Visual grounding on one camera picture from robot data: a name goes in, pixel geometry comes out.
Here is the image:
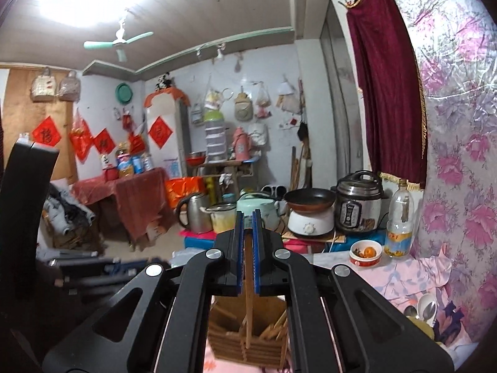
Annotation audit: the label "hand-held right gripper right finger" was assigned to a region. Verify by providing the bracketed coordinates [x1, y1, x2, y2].
[252, 209, 455, 373]

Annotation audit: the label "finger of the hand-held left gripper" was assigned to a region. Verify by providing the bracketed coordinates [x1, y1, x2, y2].
[0, 140, 60, 335]

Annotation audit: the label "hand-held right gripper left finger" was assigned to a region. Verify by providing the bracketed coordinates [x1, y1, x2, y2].
[42, 210, 246, 373]

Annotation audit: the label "wooden chopstick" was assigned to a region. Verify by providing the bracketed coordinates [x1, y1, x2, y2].
[241, 233, 255, 362]

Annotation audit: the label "pile of wooden chopsticks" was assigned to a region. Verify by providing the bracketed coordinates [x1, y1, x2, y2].
[212, 304, 290, 360]

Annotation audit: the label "wooden utensil holder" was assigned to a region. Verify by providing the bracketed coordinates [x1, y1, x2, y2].
[206, 295, 292, 368]

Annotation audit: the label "steel cooking pot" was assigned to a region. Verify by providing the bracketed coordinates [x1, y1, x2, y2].
[199, 201, 238, 234]

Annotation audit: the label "pile of clothes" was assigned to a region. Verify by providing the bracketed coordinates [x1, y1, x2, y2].
[41, 182, 97, 238]

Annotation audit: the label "blue plastic box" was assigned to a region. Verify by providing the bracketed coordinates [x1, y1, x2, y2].
[182, 230, 218, 250]

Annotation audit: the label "pale green rice cooker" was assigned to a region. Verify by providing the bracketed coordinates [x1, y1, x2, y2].
[235, 196, 279, 231]

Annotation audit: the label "stainless steel kettle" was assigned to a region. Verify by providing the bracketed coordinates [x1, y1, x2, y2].
[175, 191, 213, 234]

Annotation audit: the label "red paper diamond decoration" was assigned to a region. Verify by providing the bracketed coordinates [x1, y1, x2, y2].
[31, 115, 63, 147]
[148, 115, 174, 149]
[92, 127, 118, 155]

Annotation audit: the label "dark frying pan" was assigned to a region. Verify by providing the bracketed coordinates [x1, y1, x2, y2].
[283, 187, 338, 211]

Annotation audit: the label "red knot decoration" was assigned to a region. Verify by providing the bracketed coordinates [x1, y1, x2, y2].
[69, 109, 94, 161]

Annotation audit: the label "orange gift box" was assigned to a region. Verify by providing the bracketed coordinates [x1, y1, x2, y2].
[164, 176, 206, 209]

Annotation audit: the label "blue table cover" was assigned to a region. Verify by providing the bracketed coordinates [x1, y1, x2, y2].
[326, 233, 389, 256]

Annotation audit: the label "red jar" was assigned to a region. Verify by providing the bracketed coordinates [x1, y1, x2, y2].
[102, 154, 119, 182]

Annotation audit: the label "wooden side table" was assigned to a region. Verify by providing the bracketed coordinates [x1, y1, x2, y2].
[194, 159, 258, 199]

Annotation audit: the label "leaning wooden sticks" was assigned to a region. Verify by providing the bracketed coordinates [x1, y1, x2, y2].
[290, 145, 313, 192]

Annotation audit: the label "wooden door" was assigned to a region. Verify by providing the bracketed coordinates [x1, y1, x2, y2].
[0, 67, 80, 185]

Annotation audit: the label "red and white bowl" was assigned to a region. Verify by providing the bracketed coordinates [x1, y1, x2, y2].
[349, 240, 384, 268]

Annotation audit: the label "yellow oil bottle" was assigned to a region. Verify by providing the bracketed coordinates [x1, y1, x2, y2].
[116, 143, 135, 179]

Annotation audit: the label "red cloth covered table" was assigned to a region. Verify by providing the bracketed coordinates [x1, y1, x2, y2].
[71, 167, 173, 251]

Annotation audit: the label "pink thermos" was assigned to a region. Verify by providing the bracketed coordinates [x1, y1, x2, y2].
[232, 125, 251, 161]

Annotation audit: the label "woven hanging bag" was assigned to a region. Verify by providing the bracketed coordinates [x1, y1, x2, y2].
[30, 67, 56, 102]
[57, 70, 81, 102]

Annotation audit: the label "stack of steamer trays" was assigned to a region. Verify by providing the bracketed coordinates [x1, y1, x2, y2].
[203, 109, 228, 163]

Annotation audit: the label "white printed bag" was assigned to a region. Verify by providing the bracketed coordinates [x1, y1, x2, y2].
[248, 122, 269, 147]

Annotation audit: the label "white refrigerator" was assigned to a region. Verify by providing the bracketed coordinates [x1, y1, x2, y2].
[145, 92, 192, 181]

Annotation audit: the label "beige hanging bag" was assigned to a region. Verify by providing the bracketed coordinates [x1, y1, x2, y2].
[232, 90, 256, 122]

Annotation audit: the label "clear plastic bottle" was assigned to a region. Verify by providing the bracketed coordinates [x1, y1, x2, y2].
[384, 179, 415, 259]

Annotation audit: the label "green plate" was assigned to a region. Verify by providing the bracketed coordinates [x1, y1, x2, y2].
[115, 82, 135, 105]

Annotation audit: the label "hanging plastic bag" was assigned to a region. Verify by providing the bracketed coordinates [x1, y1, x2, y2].
[203, 85, 225, 112]
[253, 81, 272, 120]
[276, 79, 303, 113]

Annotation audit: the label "white ceramic spoon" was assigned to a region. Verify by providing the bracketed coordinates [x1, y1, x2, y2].
[416, 293, 439, 324]

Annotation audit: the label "orange cloth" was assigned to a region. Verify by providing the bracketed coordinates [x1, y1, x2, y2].
[144, 88, 192, 109]

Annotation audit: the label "panda plush toy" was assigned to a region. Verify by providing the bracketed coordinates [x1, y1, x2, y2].
[155, 71, 175, 91]

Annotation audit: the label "green ceiling fan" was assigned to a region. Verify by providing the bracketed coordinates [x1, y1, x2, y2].
[83, 19, 155, 63]

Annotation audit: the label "dark purple scrunchie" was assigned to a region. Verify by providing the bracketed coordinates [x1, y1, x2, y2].
[431, 302, 468, 344]

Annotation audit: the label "dark red curtain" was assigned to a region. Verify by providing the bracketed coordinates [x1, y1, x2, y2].
[341, 0, 428, 192]

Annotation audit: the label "floral foil sheet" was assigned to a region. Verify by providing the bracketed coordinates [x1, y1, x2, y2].
[382, 0, 497, 358]

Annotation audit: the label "wall lamp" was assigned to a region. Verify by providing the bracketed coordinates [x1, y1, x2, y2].
[195, 42, 226, 62]

